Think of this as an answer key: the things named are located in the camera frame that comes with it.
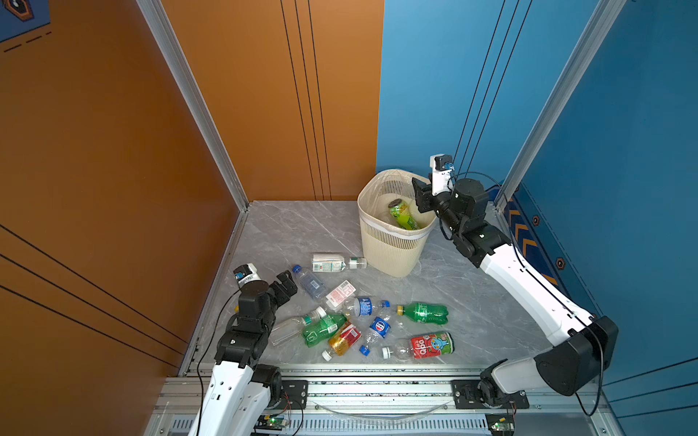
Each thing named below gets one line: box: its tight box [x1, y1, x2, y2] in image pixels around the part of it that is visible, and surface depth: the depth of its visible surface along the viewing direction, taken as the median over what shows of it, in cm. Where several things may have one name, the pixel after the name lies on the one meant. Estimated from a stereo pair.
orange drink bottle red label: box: [321, 323, 363, 362], surface depth 80 cm
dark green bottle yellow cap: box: [396, 302, 449, 325], surface depth 85 cm
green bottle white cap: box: [303, 306, 348, 347], surface depth 82 cm
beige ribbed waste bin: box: [357, 168, 438, 278], surface depth 91 cm
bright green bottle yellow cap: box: [388, 198, 419, 230], surface depth 96 cm
